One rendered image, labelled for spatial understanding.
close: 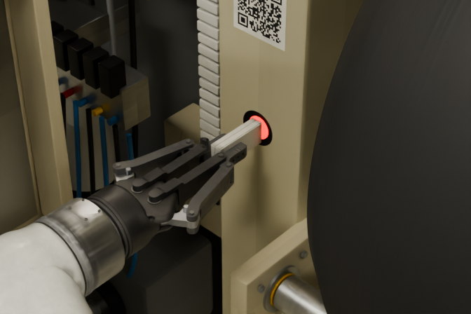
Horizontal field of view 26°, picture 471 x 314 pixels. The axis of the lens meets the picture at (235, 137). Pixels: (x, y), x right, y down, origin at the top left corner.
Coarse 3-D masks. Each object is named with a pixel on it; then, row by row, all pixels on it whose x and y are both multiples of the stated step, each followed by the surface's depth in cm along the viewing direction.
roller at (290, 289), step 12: (288, 276) 119; (276, 288) 118; (288, 288) 117; (300, 288) 117; (312, 288) 117; (276, 300) 118; (288, 300) 117; (300, 300) 116; (312, 300) 116; (288, 312) 117; (300, 312) 116; (312, 312) 115; (324, 312) 114
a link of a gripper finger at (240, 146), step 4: (236, 144) 115; (240, 144) 115; (244, 144) 115; (232, 148) 114; (236, 148) 114; (240, 148) 114; (244, 148) 114; (224, 152) 114; (228, 152) 114; (232, 152) 114; (236, 152) 114; (240, 152) 114; (244, 152) 115; (228, 156) 113; (232, 156) 113; (236, 156) 114; (240, 156) 115; (244, 156) 115; (228, 160) 113; (232, 160) 114; (236, 160) 114; (240, 160) 115; (220, 164) 112; (232, 172) 111; (232, 176) 112; (232, 180) 112
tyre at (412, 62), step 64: (384, 0) 80; (448, 0) 76; (384, 64) 78; (448, 64) 75; (320, 128) 85; (384, 128) 78; (448, 128) 75; (320, 192) 84; (384, 192) 79; (448, 192) 75; (320, 256) 87; (384, 256) 80; (448, 256) 76
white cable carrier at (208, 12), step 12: (204, 0) 116; (216, 0) 115; (204, 12) 117; (216, 12) 116; (204, 24) 118; (216, 24) 117; (204, 36) 119; (216, 36) 118; (204, 48) 120; (216, 48) 119; (204, 60) 121; (216, 60) 120; (204, 72) 123; (216, 72) 121; (204, 84) 124; (216, 84) 123; (204, 96) 125; (216, 96) 124; (204, 108) 126; (216, 108) 124; (204, 120) 128; (216, 120) 125; (204, 132) 128; (216, 132) 126
